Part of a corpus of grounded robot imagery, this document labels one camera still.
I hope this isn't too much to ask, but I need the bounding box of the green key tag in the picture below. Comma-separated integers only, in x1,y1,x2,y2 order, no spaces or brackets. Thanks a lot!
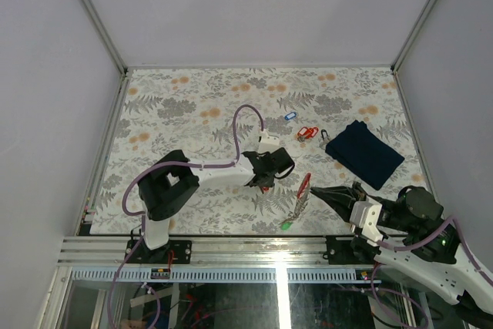
280,221,292,230

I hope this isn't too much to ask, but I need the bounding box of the grey slotted cable duct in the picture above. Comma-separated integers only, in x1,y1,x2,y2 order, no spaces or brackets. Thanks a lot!
71,268,382,284

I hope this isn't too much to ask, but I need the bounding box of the aluminium front rail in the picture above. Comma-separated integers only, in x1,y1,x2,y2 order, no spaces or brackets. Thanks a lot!
57,234,386,268

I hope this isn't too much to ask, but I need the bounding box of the red key tags bunch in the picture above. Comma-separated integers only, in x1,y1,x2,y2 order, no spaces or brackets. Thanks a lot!
297,126,319,142

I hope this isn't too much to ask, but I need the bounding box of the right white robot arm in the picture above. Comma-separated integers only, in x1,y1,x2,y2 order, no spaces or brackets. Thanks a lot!
310,182,492,327

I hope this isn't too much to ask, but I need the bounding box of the metal key holder red handle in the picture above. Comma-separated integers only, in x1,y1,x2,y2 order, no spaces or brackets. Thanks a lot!
287,173,311,223

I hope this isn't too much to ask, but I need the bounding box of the dark blue cloth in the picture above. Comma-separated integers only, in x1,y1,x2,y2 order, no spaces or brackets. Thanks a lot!
324,121,404,190

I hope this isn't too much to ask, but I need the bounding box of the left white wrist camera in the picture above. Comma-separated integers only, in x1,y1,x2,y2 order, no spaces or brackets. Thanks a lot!
258,129,280,153

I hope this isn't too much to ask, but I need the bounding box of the purple cable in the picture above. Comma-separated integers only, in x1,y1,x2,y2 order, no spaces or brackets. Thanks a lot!
107,104,267,322
369,216,493,287

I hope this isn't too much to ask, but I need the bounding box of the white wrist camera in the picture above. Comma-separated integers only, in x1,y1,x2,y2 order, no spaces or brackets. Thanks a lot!
258,129,280,153
349,196,384,247

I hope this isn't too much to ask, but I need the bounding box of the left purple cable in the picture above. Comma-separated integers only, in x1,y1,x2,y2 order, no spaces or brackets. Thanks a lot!
107,104,267,322

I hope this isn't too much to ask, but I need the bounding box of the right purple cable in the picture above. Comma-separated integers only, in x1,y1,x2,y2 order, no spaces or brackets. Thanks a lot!
369,216,493,287

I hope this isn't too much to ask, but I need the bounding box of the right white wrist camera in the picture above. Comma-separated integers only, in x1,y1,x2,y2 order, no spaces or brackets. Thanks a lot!
349,196,384,247

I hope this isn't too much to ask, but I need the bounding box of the blue key tag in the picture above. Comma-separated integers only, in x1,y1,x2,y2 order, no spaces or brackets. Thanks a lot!
284,112,297,121

